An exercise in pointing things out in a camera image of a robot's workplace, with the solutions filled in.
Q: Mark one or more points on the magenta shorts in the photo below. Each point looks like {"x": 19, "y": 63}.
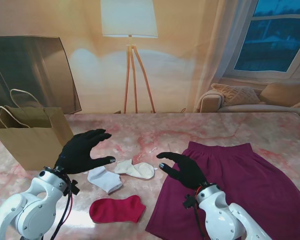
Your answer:
{"x": 240, "y": 190}

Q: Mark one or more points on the kraft paper bag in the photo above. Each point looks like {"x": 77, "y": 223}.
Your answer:
{"x": 32, "y": 147}

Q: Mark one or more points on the dark grey flat screen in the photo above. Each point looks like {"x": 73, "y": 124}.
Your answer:
{"x": 27, "y": 65}

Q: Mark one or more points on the sheer white curtain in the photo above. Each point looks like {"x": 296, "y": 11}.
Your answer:
{"x": 222, "y": 50}

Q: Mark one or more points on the white tripod floor lamp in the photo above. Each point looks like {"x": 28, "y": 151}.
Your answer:
{"x": 128, "y": 20}

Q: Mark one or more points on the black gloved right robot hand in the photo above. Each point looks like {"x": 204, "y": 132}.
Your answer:
{"x": 188, "y": 172}

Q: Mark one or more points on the cream ankle sock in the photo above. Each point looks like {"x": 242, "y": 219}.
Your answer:
{"x": 140, "y": 171}

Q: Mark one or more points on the white framed window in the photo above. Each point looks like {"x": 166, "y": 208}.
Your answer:
{"x": 272, "y": 42}

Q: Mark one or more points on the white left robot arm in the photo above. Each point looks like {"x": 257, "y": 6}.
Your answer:
{"x": 32, "y": 212}

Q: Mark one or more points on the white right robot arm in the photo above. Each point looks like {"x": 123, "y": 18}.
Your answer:
{"x": 220, "y": 212}

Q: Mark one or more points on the plain tan cushion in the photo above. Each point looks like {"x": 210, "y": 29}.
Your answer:
{"x": 282, "y": 93}

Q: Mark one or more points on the red ankle sock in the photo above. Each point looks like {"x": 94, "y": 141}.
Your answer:
{"x": 115, "y": 208}

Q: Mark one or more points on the white ankle sock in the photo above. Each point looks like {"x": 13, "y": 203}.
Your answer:
{"x": 106, "y": 180}

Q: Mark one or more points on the cream knitted cushion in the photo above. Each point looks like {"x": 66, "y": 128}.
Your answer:
{"x": 235, "y": 93}

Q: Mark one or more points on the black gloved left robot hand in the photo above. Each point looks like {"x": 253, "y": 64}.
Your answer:
{"x": 77, "y": 155}

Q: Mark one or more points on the beige sofa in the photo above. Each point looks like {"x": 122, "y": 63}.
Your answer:
{"x": 240, "y": 107}

